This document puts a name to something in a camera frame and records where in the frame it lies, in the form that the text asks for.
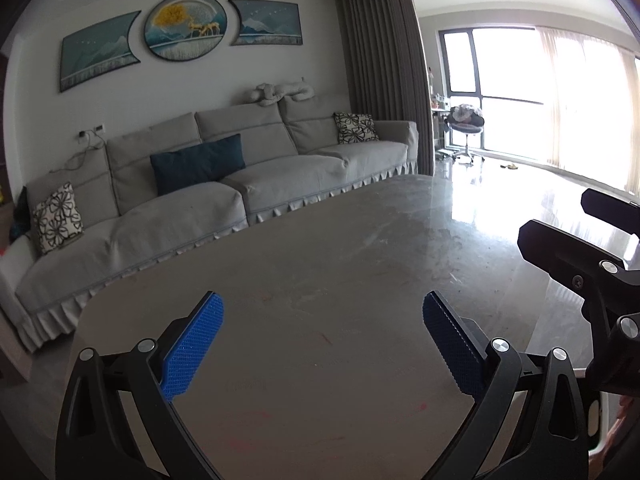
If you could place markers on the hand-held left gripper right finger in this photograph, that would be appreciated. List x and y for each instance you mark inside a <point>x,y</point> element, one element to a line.
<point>452,340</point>

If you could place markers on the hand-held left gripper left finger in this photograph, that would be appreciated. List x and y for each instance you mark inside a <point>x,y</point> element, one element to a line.
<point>192,345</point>

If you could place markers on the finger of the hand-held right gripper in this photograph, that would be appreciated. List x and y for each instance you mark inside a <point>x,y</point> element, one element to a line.
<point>612,207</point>
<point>555,245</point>

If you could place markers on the person's right hand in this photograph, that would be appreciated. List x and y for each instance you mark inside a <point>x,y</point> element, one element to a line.
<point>622,410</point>

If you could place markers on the yellow slippers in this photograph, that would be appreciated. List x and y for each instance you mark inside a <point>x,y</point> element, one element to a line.
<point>510,166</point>

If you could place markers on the light grey sofa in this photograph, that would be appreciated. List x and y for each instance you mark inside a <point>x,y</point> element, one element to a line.
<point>165,240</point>

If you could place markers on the sheer white curtain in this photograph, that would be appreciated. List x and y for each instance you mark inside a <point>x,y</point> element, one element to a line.
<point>585,100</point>

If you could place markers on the black office chair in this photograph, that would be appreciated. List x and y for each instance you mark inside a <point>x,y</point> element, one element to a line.
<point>465,122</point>

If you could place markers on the large balcony window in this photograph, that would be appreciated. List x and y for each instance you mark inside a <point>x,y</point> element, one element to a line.
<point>505,90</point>

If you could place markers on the white shelf rack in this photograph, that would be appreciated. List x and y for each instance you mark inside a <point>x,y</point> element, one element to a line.
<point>439,115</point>

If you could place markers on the teal cushion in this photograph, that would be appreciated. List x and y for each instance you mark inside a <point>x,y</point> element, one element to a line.
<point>197,165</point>

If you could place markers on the large floral cushion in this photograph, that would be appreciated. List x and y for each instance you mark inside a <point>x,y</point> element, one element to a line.
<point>57,217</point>

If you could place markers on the small floral cushion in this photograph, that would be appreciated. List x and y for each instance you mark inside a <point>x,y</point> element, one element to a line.
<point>356,127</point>

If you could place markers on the grey pleated curtain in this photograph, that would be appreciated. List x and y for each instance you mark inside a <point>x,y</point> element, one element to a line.
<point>380,70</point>

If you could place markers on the grey plush toy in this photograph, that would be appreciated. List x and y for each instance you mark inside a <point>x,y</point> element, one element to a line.
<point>280,92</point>

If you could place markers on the wide curved teal wall panel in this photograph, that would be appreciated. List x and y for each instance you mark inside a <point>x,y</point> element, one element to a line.
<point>97,52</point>

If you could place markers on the round deer wall art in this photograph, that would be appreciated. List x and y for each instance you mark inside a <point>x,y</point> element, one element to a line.
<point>186,27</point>

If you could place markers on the narrow curved teal wall panel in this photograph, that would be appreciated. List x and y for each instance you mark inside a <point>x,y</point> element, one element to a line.
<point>265,22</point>

